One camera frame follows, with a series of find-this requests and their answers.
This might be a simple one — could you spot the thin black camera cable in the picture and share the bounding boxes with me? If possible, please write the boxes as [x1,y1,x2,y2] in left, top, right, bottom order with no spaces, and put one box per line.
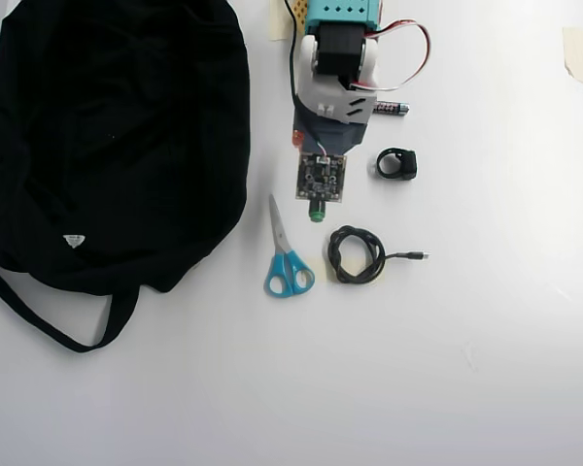
[284,0,325,159]

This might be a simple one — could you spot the beige masking tape strip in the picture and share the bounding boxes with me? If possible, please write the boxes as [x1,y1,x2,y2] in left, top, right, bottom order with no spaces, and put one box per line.
[562,26,583,86]
[267,0,292,42]

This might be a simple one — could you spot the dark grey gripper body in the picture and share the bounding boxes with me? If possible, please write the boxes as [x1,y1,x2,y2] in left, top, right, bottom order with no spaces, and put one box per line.
[292,104,370,152]

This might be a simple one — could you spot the black plastic ring clamp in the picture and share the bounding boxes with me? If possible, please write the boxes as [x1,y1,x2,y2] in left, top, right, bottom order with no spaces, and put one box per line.
[373,148,418,182]

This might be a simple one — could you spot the camera circuit board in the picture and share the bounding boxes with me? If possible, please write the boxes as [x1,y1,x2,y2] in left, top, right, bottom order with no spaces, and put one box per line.
[293,150,347,204]

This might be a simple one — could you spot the red white black servo cable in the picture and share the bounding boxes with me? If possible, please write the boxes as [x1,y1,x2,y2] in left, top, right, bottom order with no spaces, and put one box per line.
[349,18,432,92]

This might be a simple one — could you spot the black fabric bag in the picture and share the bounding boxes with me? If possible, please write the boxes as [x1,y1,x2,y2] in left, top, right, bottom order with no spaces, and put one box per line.
[0,0,253,354]

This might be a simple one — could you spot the black AA battery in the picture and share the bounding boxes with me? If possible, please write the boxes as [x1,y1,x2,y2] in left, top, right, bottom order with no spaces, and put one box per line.
[372,100,411,117]

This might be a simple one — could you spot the green marker with black barrel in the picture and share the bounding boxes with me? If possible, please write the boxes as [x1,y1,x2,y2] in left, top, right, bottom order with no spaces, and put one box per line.
[306,198,327,224]

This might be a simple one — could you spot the blue handled scissors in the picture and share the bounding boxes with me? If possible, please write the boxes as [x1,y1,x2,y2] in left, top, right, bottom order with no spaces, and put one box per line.
[263,193,316,298]

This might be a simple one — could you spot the coiled black USB cable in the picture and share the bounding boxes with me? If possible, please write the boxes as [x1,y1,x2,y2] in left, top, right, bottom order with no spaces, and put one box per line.
[326,224,430,286]

